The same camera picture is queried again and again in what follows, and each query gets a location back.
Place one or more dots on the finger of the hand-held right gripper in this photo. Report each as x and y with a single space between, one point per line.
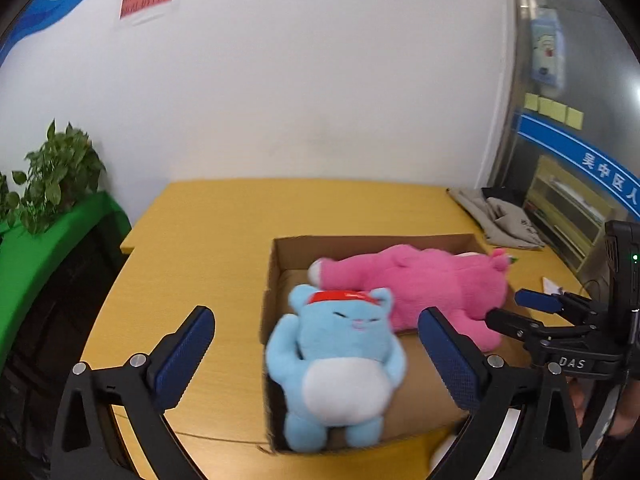
512 324
537 300

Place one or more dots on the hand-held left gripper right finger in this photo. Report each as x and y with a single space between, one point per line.
450 360

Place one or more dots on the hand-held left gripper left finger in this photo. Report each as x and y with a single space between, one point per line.
182 360

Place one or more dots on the hot pink plush bear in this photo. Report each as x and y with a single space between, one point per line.
425 280

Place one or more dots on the blue plush cat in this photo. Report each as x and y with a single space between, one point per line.
340 340

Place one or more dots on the brown cardboard box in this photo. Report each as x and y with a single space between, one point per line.
430 245

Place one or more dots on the person's right hand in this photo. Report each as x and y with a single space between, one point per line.
578 402

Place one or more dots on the white paper sheet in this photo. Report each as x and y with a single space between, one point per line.
552 285

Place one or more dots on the grey folded cloth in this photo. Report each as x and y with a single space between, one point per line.
495 222

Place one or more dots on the beige shelf unit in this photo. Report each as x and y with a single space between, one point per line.
570 210

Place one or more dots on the blue door banner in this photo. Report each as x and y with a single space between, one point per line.
575 152

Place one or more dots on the yellow sticky note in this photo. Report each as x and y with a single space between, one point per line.
559 111
545 106
531 101
575 117

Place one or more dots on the green potted plant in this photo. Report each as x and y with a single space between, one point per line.
60 170
10 205

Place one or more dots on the metal framed glass door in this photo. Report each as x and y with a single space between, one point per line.
600 60

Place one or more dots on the blue cartoon poster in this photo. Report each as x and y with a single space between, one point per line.
547 50

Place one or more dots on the blue wave wall decal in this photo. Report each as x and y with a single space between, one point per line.
50 7

